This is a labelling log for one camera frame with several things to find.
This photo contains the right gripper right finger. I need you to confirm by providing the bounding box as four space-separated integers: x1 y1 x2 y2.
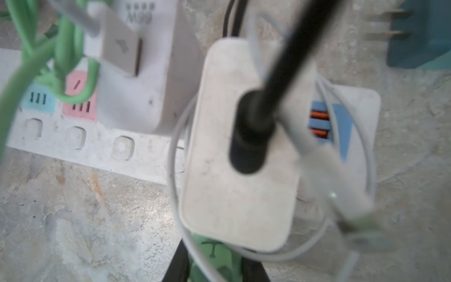
241 256 270 282

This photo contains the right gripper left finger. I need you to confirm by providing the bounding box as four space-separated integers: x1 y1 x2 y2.
162 240 190 282

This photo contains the green charger plug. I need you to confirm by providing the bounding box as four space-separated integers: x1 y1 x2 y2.
192 234 243 282

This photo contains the white charger with black cable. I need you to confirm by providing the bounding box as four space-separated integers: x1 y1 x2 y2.
179 37 301 252

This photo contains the black usb cable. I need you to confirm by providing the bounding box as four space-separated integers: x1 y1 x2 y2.
221 0 344 175

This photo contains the white multicolour power strip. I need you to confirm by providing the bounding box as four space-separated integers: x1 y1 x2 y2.
0 47 382 205

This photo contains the teal charger plug left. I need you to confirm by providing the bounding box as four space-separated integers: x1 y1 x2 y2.
366 0 451 71

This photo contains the green multi-head cable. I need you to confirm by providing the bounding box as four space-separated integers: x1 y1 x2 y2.
0 0 113 159

